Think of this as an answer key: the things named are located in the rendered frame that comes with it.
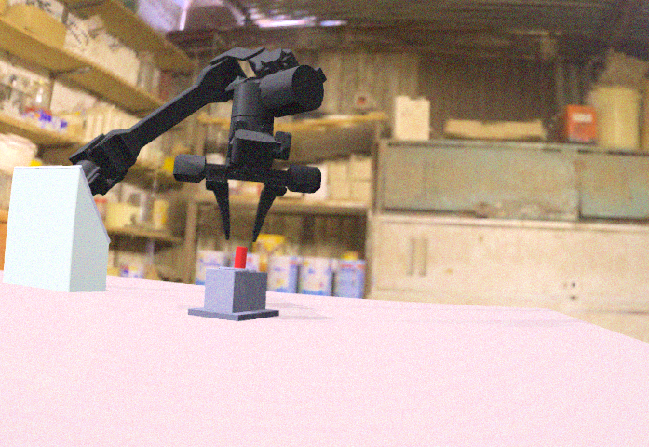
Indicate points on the red peg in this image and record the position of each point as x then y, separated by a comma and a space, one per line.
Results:
241, 257

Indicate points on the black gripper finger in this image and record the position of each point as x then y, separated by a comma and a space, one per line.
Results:
267, 196
220, 190

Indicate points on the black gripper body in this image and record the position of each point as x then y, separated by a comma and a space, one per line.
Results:
297, 178

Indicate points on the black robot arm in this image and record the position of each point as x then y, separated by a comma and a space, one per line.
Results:
282, 87

